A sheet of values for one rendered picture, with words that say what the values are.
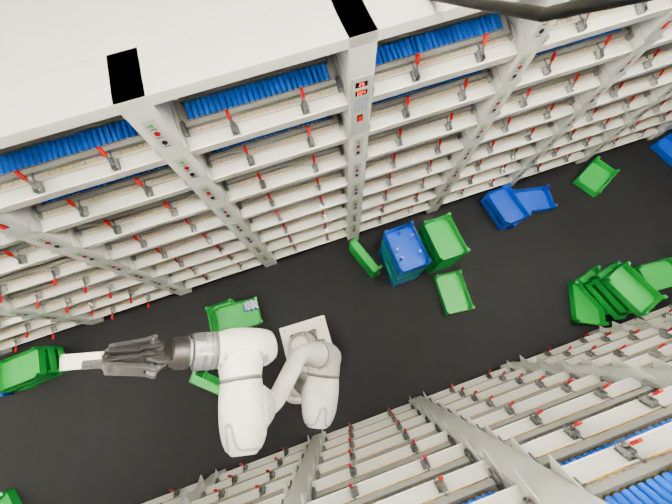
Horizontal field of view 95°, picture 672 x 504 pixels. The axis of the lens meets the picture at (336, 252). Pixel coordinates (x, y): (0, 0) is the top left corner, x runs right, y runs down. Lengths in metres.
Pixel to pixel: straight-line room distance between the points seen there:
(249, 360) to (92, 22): 1.15
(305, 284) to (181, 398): 1.19
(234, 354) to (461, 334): 1.95
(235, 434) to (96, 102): 0.96
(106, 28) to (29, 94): 0.30
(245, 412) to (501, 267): 2.29
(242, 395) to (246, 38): 0.99
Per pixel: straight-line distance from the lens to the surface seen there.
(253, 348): 0.83
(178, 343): 0.82
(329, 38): 1.11
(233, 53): 1.12
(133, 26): 1.34
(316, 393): 1.30
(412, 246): 2.13
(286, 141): 1.41
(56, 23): 1.50
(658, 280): 3.38
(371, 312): 2.40
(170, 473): 2.76
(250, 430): 0.82
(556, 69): 1.91
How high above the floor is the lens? 2.37
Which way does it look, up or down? 72 degrees down
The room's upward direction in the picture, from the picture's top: 6 degrees counter-clockwise
